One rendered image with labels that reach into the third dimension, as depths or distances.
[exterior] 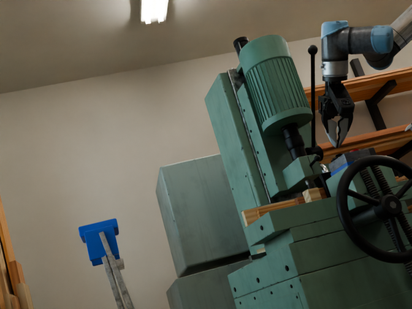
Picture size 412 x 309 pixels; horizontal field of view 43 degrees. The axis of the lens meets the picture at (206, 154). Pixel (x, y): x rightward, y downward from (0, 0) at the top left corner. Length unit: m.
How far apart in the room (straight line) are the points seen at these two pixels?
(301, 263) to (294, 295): 0.10
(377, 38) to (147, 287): 2.80
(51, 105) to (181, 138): 1.04
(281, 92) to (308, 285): 0.64
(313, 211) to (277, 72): 0.51
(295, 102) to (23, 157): 2.77
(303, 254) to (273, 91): 0.56
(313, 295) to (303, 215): 0.22
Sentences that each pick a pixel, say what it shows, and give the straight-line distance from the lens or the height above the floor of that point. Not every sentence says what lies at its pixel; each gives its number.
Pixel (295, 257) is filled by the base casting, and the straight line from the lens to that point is 1.50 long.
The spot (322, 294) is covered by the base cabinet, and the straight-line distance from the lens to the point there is 1.51.
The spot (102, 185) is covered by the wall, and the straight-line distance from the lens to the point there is 4.04.
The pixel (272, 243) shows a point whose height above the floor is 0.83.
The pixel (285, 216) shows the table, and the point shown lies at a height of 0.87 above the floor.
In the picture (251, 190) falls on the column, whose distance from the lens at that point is 1.90.
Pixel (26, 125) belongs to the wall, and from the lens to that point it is 4.26.
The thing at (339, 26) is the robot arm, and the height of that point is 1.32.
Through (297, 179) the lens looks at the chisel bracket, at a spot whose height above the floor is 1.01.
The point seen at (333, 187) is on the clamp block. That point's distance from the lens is 1.61.
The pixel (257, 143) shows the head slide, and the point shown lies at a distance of 1.89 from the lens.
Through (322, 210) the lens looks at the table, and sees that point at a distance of 1.57.
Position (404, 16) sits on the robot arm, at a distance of 1.67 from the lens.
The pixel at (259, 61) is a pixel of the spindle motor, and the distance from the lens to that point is 1.82.
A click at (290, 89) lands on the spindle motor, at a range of 1.78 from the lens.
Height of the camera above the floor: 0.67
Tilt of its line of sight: 17 degrees up
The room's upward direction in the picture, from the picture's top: 16 degrees counter-clockwise
